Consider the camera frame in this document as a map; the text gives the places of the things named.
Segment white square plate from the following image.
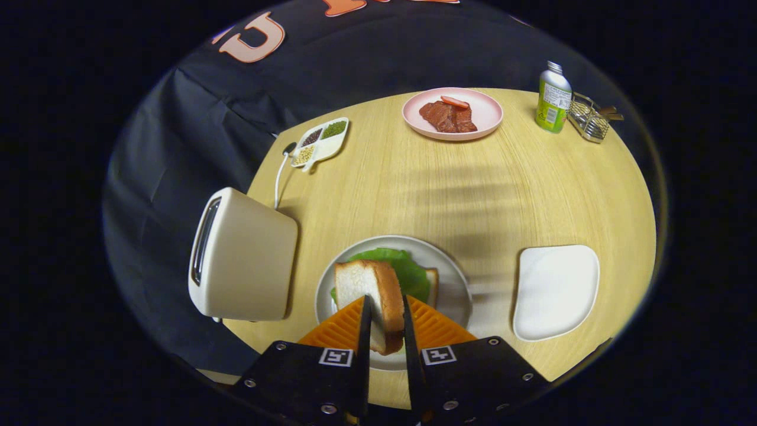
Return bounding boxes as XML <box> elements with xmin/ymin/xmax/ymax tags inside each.
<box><xmin>512</xmin><ymin>244</ymin><xmax>601</xmax><ymax>343</ymax></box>

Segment green lettuce leaf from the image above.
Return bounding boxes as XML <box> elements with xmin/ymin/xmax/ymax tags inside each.
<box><xmin>330</xmin><ymin>247</ymin><xmax>432</xmax><ymax>305</ymax></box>

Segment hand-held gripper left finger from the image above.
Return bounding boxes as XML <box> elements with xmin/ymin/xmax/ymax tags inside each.
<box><xmin>234</xmin><ymin>295</ymin><xmax>373</xmax><ymax>424</ymax></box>

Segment green label metal bottle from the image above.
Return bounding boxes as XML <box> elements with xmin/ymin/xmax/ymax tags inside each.
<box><xmin>535</xmin><ymin>60</ymin><xmax>573</xmax><ymax>134</ymax></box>

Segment pink plate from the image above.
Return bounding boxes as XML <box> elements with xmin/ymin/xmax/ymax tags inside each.
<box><xmin>402</xmin><ymin>87</ymin><xmax>504</xmax><ymax>141</ymax></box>

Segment white divided dish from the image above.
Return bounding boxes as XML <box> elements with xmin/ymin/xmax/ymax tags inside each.
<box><xmin>290</xmin><ymin>117</ymin><xmax>350</xmax><ymax>173</ymax></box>

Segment white toaster cable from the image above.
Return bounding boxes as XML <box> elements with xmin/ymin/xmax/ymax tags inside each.
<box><xmin>274</xmin><ymin>141</ymin><xmax>297</xmax><ymax>211</ymax></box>

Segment white toaster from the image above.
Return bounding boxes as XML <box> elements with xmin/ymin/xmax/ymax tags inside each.
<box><xmin>188</xmin><ymin>187</ymin><xmax>299</xmax><ymax>323</ymax></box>

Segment round white plate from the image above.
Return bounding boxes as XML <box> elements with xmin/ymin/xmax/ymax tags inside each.
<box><xmin>314</xmin><ymin>235</ymin><xmax>474</xmax><ymax>372</ymax></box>

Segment small wire basket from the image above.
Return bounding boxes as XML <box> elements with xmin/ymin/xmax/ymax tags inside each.
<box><xmin>568</xmin><ymin>92</ymin><xmax>611</xmax><ymax>144</ymax></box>

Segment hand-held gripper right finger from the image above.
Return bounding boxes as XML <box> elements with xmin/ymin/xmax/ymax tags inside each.
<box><xmin>402</xmin><ymin>295</ymin><xmax>552</xmax><ymax>424</ymax></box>

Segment brown meat slices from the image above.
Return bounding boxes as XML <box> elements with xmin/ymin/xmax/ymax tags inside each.
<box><xmin>419</xmin><ymin>100</ymin><xmax>478</xmax><ymax>134</ymax></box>

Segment thick white bread slice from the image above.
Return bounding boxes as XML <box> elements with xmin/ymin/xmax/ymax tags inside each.
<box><xmin>334</xmin><ymin>259</ymin><xmax>406</xmax><ymax>356</ymax></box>

